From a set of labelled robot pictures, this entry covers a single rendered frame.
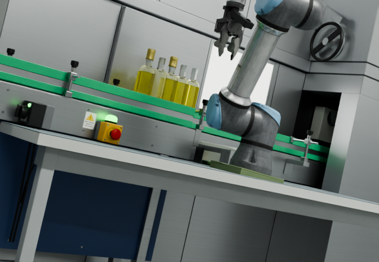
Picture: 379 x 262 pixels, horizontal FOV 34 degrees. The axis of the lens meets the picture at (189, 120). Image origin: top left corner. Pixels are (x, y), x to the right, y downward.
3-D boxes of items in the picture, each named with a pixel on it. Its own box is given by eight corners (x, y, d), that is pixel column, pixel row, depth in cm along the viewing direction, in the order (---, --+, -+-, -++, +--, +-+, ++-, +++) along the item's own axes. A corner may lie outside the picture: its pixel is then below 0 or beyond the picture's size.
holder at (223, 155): (215, 166, 269) (219, 149, 270) (258, 176, 247) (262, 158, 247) (185, 159, 259) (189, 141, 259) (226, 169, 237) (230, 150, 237)
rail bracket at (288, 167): (287, 174, 298) (297, 129, 299) (313, 180, 285) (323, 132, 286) (280, 172, 295) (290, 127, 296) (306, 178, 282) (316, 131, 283)
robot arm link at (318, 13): (347, 10, 194) (295, -24, 238) (317, -1, 191) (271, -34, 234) (330, 43, 198) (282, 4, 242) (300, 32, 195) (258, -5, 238)
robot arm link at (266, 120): (279, 149, 212) (289, 111, 213) (245, 138, 208) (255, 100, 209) (264, 146, 224) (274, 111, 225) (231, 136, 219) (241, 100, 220)
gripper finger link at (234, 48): (229, 60, 245) (230, 37, 244) (238, 60, 240) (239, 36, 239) (223, 60, 243) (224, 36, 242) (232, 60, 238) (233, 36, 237)
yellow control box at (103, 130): (109, 143, 226) (114, 124, 227) (119, 146, 220) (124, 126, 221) (92, 140, 222) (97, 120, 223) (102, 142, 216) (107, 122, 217)
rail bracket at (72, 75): (70, 98, 218) (78, 62, 218) (79, 100, 212) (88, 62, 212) (60, 96, 215) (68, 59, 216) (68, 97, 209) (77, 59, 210)
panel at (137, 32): (258, 128, 310) (272, 62, 312) (262, 128, 308) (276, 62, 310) (104, 85, 257) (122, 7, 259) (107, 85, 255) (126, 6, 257)
